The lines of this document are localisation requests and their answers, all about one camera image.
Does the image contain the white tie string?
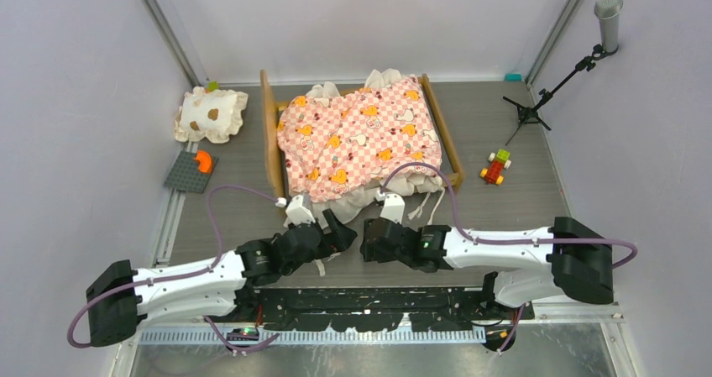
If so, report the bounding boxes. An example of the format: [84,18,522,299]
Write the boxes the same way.
[314,254,342,278]

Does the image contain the wooden pet bed frame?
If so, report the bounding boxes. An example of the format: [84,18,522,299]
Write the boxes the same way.
[260,71,465,196]

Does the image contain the pink checkered duck mattress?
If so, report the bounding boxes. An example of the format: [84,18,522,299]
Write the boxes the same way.
[275,69,444,223]

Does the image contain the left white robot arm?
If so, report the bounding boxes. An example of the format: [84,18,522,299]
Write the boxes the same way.
[82,210,358,348]

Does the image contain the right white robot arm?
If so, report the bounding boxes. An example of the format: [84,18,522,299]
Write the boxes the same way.
[360,217,614,319]

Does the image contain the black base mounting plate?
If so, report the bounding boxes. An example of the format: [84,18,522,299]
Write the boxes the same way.
[214,287,517,332]

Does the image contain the orange curved toy block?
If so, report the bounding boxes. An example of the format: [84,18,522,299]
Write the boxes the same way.
[193,150,214,174]

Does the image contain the grey building baseplate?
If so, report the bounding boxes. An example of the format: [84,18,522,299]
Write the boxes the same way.
[164,151,219,194]

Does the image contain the red toy block car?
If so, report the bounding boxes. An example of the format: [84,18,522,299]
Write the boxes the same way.
[479,149,511,186]

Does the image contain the white ruffled pillow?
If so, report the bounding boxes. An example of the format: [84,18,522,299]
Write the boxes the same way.
[173,86,249,144]

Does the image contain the black microphone stand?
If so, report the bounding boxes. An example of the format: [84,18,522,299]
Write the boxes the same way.
[502,44,619,145]

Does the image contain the teal small block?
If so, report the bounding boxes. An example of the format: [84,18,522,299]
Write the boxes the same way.
[504,73,523,82]

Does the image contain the grey microphone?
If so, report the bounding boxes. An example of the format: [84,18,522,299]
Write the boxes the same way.
[594,0,624,54]

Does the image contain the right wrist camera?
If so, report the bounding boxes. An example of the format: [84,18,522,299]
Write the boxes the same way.
[375,191,405,224]

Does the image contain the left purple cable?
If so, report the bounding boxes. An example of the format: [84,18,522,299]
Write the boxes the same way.
[66,184,287,354]

